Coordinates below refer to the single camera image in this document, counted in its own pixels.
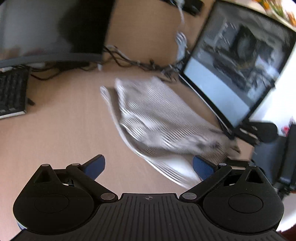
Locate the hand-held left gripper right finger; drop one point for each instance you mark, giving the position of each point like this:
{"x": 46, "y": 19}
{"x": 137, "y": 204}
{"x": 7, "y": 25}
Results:
{"x": 203, "y": 169}

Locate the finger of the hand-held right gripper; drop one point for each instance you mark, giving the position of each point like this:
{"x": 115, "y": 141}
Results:
{"x": 261, "y": 132}

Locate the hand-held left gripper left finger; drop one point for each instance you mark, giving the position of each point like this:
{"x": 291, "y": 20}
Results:
{"x": 94, "y": 166}

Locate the beige striped shirt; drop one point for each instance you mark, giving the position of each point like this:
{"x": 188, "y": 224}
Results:
{"x": 157, "y": 115}

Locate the white computer case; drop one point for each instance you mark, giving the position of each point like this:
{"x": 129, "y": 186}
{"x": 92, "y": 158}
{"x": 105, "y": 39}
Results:
{"x": 242, "y": 58}

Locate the black keyboard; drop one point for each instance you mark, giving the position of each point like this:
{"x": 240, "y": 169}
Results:
{"x": 11, "y": 92}

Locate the black curved computer monitor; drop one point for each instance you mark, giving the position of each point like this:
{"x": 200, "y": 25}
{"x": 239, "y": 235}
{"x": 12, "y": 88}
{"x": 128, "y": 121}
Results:
{"x": 46, "y": 30}

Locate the black wall socket panel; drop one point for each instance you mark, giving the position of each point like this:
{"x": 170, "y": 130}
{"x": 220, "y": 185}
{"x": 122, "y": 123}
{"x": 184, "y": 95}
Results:
{"x": 193, "y": 7}

